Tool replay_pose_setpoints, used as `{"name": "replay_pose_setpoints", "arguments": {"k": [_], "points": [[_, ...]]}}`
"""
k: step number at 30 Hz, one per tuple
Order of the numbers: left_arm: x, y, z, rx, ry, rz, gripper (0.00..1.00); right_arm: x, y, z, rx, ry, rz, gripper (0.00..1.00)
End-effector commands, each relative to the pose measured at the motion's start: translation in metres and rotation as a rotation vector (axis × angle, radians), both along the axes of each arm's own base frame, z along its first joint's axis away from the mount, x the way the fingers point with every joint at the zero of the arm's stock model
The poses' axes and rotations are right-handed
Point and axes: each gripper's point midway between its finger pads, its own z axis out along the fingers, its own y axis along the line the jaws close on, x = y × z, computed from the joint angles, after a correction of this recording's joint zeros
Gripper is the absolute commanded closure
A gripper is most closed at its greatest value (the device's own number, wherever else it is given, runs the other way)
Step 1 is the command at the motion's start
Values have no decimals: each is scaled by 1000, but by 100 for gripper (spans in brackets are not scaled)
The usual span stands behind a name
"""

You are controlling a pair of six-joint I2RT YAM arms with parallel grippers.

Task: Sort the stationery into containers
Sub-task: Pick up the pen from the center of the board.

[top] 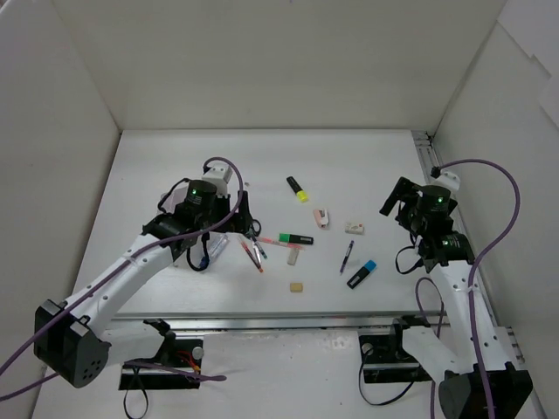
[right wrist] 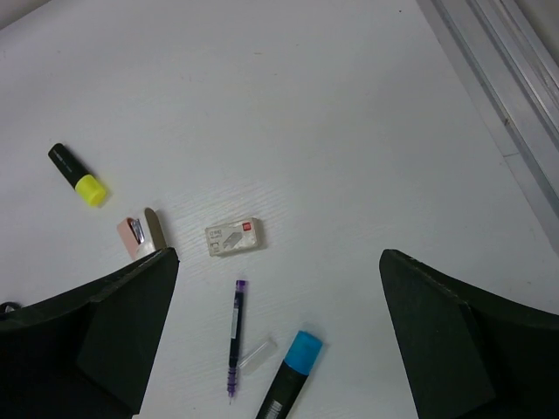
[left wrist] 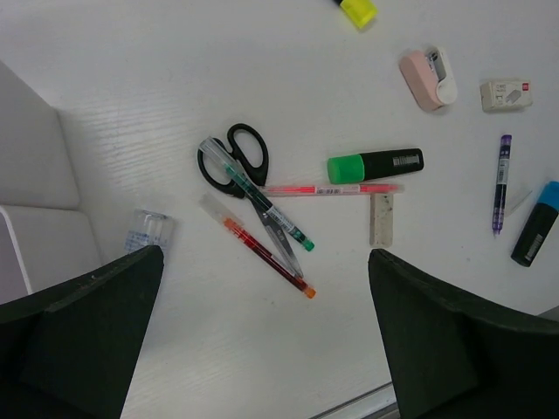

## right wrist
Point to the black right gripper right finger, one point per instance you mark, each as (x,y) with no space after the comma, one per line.
(469,353)

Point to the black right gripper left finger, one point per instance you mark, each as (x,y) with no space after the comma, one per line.
(88,352)

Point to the purple pen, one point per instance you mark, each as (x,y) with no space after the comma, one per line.
(235,337)

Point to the blue black highlighter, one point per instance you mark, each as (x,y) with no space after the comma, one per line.
(291,376)

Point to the white staple box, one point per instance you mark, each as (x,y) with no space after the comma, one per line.
(234,237)

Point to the pink mini stapler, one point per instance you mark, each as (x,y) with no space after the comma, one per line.
(142,234)

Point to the yellow black highlighter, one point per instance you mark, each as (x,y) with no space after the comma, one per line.
(77,175)

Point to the clear pen cap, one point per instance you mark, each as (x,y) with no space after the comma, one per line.
(256,357)

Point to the aluminium rail right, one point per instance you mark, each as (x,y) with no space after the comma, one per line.
(515,71)

